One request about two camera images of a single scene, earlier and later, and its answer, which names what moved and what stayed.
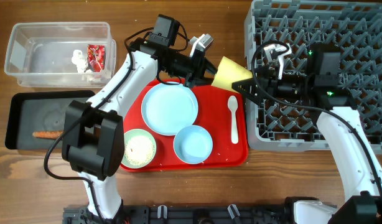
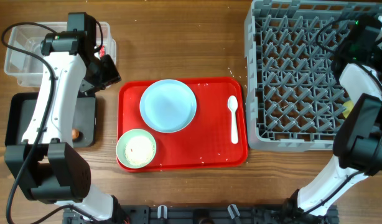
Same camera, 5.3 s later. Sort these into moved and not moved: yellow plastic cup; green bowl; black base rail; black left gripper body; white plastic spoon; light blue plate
Moved: black left gripper body; yellow plastic cup
Not moved: white plastic spoon; black base rail; green bowl; light blue plate
